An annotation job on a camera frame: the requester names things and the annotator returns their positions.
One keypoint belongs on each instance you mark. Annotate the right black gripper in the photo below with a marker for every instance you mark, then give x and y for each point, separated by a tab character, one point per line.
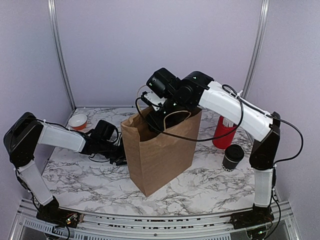
157	123

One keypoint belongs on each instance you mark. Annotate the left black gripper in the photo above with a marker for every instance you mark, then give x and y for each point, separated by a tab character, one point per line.
121	157

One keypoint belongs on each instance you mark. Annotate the brown paper bag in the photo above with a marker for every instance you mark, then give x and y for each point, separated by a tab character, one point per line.
155	159

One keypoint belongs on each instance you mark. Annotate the black plastic cup lid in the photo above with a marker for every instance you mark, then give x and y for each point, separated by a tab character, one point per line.
234	153

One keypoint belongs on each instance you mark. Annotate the black paper coffee cup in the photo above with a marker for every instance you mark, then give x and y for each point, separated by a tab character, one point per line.
228	165

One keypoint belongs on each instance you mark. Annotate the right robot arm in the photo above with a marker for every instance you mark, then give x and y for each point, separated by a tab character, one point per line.
200	90

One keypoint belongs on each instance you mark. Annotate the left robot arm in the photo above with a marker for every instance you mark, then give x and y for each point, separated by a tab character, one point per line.
28	132

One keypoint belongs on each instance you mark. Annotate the white and orange bowl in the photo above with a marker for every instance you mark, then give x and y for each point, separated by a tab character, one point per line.
78	122

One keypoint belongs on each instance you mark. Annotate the red cylindrical holder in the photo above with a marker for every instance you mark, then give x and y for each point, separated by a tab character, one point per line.
226	130

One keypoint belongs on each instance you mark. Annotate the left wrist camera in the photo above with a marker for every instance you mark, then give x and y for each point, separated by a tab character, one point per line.
104	136

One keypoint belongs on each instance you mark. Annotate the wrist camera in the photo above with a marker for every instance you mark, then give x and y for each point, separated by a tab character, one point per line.
104	136
162	86

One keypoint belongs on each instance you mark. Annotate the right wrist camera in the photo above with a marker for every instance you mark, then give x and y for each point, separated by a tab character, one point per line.
162	86

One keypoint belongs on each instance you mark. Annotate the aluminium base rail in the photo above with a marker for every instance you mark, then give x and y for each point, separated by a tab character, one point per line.
102	226

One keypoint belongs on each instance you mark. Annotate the left aluminium frame post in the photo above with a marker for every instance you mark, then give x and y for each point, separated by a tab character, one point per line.
59	52

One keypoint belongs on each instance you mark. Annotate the aluminium frame post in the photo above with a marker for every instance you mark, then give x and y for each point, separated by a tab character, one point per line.
59	52
257	47

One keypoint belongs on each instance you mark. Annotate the right aluminium frame post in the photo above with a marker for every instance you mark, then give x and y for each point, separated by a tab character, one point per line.
257	47

